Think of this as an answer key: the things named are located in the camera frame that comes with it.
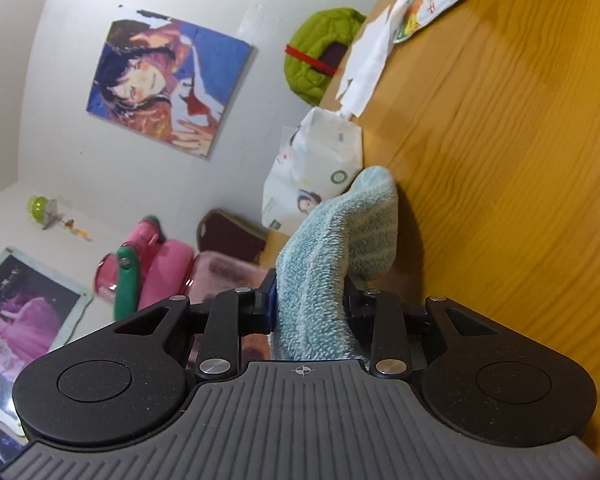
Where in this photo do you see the pink bottle with green handle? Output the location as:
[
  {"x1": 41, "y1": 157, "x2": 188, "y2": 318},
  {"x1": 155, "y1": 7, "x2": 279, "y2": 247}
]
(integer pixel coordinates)
[{"x1": 94, "y1": 215, "x2": 273, "y2": 322}]

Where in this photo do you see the crumpled white paper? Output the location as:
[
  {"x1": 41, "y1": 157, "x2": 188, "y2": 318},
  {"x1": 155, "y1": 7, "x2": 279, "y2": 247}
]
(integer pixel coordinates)
[{"x1": 334, "y1": 0, "x2": 411, "y2": 120}]

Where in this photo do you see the grey cleaning cloth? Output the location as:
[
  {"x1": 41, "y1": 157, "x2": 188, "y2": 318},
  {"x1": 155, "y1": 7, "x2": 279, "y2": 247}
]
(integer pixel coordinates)
[{"x1": 269, "y1": 165, "x2": 400, "y2": 362}]

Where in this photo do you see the pink dress wall poster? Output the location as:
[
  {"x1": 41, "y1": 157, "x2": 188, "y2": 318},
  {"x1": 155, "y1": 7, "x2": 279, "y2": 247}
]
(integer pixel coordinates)
[{"x1": 0, "y1": 246, "x2": 94, "y2": 440}]

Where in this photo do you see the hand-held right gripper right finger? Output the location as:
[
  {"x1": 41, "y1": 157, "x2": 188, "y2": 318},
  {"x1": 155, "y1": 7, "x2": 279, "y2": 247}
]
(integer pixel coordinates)
[{"x1": 346, "y1": 287, "x2": 501, "y2": 379}]

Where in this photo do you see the anime wall poster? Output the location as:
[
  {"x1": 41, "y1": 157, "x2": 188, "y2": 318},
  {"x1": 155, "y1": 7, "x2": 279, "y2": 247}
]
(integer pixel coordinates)
[{"x1": 85, "y1": 4, "x2": 255, "y2": 160}]

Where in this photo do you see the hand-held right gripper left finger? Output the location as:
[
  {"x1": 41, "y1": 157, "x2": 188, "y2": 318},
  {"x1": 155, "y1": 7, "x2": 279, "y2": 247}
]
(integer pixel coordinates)
[{"x1": 114, "y1": 269, "x2": 279, "y2": 379}]

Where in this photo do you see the green quilted jacket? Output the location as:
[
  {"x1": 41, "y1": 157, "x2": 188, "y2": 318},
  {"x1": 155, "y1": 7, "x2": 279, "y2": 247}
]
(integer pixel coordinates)
[{"x1": 283, "y1": 7, "x2": 368, "y2": 107}]

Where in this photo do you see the green wall ornament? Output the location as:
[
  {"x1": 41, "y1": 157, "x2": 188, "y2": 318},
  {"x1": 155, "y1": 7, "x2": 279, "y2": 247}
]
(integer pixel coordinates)
[{"x1": 27, "y1": 195, "x2": 92, "y2": 242}]

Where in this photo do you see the white tissue pack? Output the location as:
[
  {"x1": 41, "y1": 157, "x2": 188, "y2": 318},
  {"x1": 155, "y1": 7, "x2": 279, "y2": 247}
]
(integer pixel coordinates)
[{"x1": 261, "y1": 106, "x2": 364, "y2": 235}]

